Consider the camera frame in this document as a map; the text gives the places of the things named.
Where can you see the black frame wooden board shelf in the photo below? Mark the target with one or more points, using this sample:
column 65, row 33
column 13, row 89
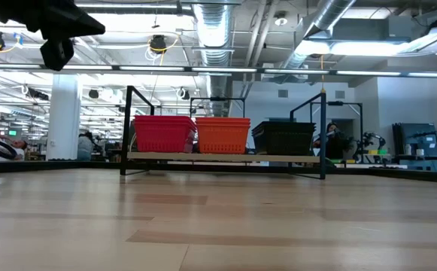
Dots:
column 222, row 157

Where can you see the person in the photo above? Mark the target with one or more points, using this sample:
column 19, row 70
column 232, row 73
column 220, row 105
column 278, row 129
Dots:
column 85, row 148
column 332, row 145
column 7, row 152

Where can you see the orange plastic slotted basket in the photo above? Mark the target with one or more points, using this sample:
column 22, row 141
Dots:
column 222, row 128
column 222, row 122
column 222, row 119

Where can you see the green exit sign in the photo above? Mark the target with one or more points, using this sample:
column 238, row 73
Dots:
column 13, row 133

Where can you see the round ceiling fixture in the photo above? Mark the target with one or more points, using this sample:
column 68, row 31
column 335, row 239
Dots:
column 281, row 21

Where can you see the black aluminium table frame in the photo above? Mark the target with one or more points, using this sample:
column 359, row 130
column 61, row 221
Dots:
column 410, row 175

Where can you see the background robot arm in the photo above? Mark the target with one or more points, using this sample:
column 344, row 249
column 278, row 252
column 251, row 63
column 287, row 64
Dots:
column 368, row 141

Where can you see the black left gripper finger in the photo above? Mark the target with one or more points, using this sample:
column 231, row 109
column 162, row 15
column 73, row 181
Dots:
column 65, row 52
column 49, row 54

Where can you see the black overhead LED light bar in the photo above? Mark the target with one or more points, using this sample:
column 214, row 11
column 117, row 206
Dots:
column 90, row 67

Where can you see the black background workstation frame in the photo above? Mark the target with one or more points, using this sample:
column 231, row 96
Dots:
column 348, row 103

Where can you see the red plastic slotted basket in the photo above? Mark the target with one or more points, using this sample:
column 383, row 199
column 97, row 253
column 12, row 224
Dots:
column 163, row 128
column 163, row 117
column 163, row 122

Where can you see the white building pillar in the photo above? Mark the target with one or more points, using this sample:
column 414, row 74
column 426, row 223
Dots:
column 64, row 113

